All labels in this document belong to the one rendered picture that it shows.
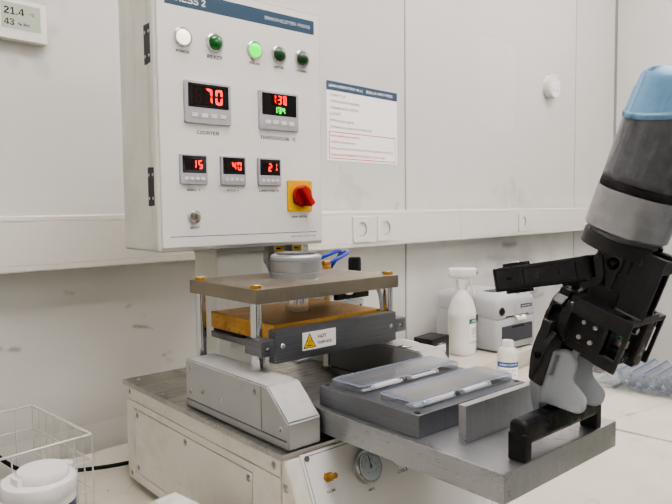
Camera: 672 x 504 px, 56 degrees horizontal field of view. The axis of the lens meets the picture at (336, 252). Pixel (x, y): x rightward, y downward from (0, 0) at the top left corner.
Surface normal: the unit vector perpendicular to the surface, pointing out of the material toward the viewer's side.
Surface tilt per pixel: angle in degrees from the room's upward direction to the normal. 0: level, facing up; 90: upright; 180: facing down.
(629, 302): 90
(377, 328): 90
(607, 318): 90
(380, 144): 90
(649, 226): 105
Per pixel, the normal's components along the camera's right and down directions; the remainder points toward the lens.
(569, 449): 0.65, 0.04
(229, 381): -0.76, 0.05
